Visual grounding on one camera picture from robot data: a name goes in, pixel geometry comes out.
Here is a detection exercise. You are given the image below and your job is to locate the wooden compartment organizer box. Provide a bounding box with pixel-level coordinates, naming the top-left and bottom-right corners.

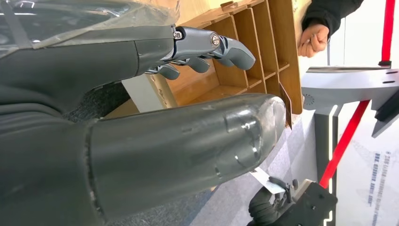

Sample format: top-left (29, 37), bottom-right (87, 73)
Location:
top-left (149, 0), bottom-right (312, 115)

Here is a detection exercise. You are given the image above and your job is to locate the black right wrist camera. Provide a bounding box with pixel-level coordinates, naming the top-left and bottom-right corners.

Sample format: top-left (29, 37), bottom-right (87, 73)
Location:
top-left (274, 179), bottom-right (338, 226)

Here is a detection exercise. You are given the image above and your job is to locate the white banner blue print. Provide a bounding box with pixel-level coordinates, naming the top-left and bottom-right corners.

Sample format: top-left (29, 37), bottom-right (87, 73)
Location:
top-left (335, 99), bottom-right (399, 226)

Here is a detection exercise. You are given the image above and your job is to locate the red barrier band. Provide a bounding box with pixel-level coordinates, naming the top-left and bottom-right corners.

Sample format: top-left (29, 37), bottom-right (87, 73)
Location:
top-left (318, 0), bottom-right (397, 189)

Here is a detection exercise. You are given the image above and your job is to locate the white ID card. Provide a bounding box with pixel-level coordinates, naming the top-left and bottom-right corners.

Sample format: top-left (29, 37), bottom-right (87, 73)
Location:
top-left (249, 168), bottom-right (286, 194)

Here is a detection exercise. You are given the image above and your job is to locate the silver kiosk stand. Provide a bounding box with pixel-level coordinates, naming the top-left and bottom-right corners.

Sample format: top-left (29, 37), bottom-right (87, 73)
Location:
top-left (301, 65), bottom-right (399, 226)

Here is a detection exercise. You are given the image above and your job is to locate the person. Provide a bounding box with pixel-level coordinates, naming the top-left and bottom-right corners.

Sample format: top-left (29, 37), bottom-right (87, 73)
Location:
top-left (297, 0), bottom-right (365, 58)

